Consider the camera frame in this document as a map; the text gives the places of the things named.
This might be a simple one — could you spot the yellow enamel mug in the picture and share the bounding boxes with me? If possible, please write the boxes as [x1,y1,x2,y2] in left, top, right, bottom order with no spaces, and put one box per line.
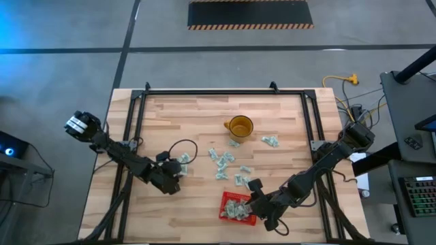
[223,114,255,144]

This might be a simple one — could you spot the grey side stand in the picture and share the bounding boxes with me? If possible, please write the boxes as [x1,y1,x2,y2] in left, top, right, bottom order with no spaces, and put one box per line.
[0,156,55,241]

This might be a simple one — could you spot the black desk bar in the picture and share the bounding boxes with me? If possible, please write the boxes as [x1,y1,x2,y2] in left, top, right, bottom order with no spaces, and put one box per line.
[352,141,403,178]

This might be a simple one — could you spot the black hazard-striped floor mat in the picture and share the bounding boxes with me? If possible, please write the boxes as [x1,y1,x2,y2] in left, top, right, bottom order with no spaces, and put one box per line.
[187,0,315,31]

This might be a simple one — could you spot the black cable conduit bundle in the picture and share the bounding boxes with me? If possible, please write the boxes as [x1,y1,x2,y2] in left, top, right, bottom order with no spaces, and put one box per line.
[315,171,373,244]
[80,166,136,244]

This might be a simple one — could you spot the yellow extension cord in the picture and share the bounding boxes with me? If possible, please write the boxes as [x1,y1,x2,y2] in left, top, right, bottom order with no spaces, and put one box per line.
[322,73,388,124]

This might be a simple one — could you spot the black device with blue light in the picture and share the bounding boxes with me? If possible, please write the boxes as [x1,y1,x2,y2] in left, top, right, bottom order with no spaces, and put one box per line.
[0,130,30,159]

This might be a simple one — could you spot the black aluminium table frame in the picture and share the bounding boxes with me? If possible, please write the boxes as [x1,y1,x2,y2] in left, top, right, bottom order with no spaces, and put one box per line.
[104,81,345,244]

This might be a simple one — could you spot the dark desk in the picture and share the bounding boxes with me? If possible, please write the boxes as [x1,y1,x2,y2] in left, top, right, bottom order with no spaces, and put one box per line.
[388,159,436,245]

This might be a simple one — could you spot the small black remote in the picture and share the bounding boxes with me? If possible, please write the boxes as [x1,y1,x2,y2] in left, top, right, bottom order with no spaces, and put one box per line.
[404,135,423,151]

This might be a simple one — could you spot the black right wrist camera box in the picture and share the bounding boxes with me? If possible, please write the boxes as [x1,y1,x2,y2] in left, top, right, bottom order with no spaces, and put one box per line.
[247,178,265,194]

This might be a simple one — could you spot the black pole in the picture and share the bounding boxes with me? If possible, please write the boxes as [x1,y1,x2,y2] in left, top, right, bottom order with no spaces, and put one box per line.
[394,45,436,84]

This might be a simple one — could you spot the black floor cables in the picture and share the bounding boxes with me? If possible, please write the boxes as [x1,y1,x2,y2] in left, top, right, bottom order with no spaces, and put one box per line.
[337,80,388,127]

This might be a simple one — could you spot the black camera cable loop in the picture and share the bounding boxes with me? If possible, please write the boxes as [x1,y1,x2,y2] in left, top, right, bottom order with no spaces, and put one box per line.
[274,217,291,237]
[168,138,199,166]

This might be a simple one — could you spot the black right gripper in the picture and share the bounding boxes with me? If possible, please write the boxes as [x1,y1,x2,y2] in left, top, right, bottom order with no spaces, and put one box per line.
[245,190,290,232]

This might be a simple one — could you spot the white paper sheet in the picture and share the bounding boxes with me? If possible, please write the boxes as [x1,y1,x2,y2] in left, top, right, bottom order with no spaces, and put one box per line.
[349,152,371,191]

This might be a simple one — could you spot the black right camera cable loop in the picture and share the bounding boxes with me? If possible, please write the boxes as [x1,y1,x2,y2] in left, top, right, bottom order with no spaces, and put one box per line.
[274,217,291,237]

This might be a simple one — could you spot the grey desk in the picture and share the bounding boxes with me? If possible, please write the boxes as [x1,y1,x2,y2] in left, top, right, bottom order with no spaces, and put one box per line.
[379,69,436,164]

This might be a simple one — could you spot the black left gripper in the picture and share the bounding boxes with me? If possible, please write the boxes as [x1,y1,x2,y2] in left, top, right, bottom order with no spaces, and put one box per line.
[146,159,183,195]

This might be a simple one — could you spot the black left camera cable loop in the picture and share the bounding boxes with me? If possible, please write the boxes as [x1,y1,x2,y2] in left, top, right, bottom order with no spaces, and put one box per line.
[168,138,199,166]

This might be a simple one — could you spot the monitor with blue screen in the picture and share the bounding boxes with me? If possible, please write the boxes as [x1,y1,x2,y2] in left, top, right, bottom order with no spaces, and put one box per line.
[414,114,436,133]

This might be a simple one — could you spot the red slotted plastic basket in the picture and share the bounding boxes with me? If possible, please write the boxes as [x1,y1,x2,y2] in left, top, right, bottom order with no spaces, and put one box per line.
[218,191,258,227]

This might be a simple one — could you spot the black backlit keyboard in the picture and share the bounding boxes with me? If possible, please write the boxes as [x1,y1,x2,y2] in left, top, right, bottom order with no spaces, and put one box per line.
[398,175,436,218]

